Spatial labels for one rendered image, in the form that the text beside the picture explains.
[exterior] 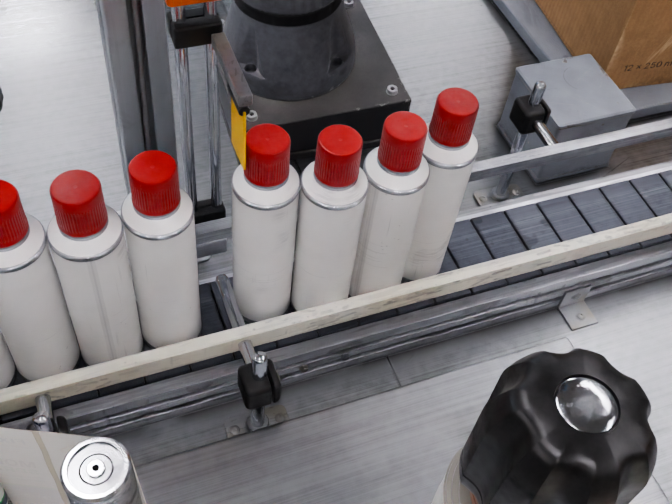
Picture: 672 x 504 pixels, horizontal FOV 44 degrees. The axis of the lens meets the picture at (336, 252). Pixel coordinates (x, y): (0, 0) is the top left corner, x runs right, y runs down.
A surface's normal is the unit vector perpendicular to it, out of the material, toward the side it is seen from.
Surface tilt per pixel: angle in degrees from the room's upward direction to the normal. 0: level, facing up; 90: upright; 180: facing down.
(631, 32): 90
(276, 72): 74
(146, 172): 2
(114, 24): 90
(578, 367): 13
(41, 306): 90
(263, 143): 3
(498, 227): 0
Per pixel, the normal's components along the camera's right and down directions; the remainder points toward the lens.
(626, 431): 0.23, -0.50
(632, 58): 0.27, 0.78
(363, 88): 0.04, -0.60
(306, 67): 0.27, 0.56
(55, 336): 0.73, 0.58
